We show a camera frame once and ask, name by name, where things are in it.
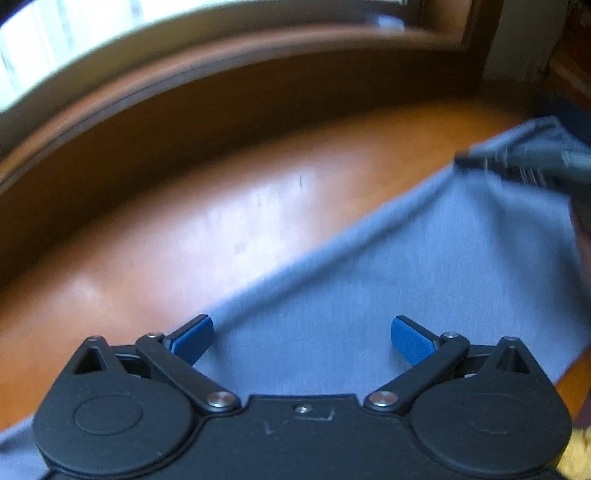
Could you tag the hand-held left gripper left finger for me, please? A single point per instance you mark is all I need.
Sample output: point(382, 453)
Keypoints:
point(194, 339)

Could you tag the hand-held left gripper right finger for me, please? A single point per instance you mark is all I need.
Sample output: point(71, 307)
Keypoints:
point(411, 341)

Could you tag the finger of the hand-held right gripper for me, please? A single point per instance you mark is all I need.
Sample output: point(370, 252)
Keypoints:
point(498, 161)

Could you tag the folded dark blue garment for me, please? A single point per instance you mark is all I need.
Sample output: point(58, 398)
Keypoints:
point(568, 115)

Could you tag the yellow cloth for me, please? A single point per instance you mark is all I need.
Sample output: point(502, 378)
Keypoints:
point(577, 452)

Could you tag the wooden framed window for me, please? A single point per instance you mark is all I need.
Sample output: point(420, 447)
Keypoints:
point(69, 41)

